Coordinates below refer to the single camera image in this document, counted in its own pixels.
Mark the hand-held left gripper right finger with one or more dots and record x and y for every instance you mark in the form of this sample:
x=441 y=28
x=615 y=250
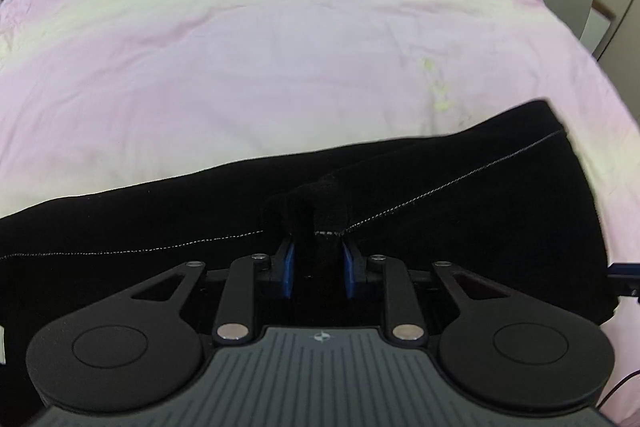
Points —
x=350 y=269

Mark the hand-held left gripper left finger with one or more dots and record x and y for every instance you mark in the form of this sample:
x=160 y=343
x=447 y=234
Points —
x=286 y=269

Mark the pink floral bedsheet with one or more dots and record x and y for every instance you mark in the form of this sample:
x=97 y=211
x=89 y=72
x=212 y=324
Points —
x=280 y=57

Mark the black pants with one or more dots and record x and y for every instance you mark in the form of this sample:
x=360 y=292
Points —
x=450 y=217

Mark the white side cabinet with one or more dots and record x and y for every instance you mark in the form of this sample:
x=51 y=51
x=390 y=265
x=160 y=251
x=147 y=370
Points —
x=597 y=27

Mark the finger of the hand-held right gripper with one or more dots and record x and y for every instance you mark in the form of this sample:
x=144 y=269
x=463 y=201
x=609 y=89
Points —
x=627 y=274

